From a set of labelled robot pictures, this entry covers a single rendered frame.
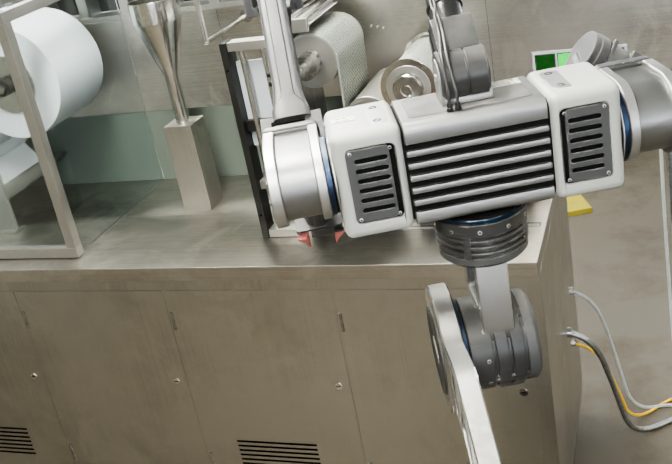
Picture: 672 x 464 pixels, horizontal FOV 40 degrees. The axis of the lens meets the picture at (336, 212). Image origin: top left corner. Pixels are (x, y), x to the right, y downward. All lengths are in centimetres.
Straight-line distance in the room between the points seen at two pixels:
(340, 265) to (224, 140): 85
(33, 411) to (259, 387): 81
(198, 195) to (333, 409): 75
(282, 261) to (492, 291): 108
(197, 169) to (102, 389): 71
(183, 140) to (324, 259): 64
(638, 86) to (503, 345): 42
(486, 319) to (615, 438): 174
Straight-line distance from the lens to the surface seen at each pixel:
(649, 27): 261
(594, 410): 321
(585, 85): 130
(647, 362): 343
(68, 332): 284
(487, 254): 133
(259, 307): 248
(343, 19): 258
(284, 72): 156
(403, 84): 235
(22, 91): 259
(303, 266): 233
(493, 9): 263
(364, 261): 230
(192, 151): 274
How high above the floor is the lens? 192
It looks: 23 degrees down
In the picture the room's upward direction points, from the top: 11 degrees counter-clockwise
